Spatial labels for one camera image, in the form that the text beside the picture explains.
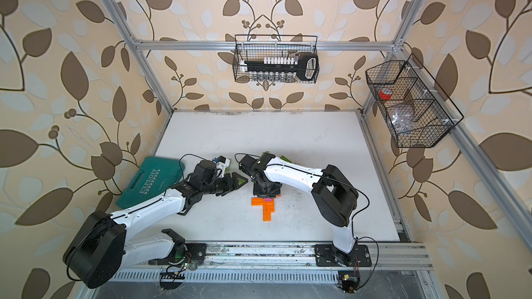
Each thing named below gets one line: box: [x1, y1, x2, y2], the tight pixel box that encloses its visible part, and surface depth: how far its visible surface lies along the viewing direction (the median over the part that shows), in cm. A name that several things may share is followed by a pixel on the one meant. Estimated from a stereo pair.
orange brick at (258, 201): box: [250, 197, 267, 207], surface depth 88 cm
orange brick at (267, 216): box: [262, 211, 273, 223], surface depth 84 cm
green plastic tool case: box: [115, 156, 186, 210], surface depth 91 cm
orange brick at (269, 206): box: [263, 198, 276, 213], surface depth 86 cm
